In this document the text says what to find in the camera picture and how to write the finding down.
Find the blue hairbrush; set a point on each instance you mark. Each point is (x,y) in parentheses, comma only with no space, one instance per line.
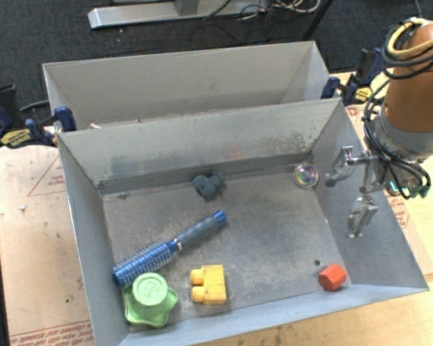
(159,251)

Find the yellow toy brick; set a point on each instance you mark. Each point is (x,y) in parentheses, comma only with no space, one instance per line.
(211,285)

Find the dark grey lumpy toy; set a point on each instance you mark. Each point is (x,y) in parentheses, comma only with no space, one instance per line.
(208,187)

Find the brown cardboard board red print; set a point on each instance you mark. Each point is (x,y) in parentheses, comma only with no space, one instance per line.
(34,232)

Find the clear glass ball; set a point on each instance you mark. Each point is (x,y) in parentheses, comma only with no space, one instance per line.
(306,175)

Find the green star-shaped cup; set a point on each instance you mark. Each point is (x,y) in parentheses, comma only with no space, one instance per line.
(150,295)

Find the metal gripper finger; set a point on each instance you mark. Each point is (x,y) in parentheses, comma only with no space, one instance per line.
(347,159)
(362,212)

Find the grey metal bin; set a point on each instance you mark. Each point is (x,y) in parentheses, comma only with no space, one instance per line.
(246,219)

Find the orange-red block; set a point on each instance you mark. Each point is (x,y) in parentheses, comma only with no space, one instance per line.
(332,277)

